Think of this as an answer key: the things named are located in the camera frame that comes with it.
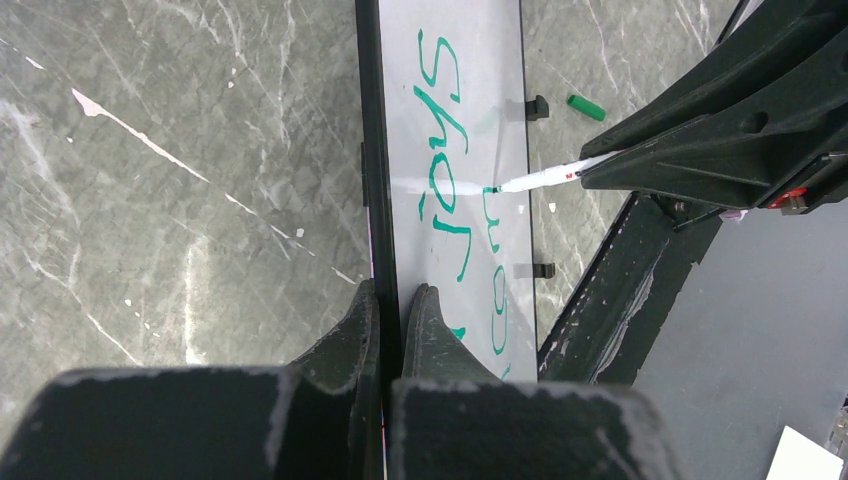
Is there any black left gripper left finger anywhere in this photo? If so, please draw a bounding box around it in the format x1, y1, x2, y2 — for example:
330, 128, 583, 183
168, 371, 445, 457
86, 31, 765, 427
1, 280, 383, 479

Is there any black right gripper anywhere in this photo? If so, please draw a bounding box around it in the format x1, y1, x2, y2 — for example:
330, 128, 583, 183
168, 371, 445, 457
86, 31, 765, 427
579, 1, 847, 216

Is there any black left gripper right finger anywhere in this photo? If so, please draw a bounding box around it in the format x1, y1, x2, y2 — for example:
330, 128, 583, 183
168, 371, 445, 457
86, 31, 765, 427
389, 284, 683, 479

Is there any green marker cap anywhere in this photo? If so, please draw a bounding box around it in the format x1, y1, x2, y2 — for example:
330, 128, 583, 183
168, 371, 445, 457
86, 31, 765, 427
566, 94, 606, 122

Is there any white marker pen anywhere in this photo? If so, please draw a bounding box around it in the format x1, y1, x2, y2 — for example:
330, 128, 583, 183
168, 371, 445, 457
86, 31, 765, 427
484, 151, 619, 194

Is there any white whiteboard black frame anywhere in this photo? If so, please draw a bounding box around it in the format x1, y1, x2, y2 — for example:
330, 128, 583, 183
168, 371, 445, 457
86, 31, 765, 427
353, 0, 556, 384

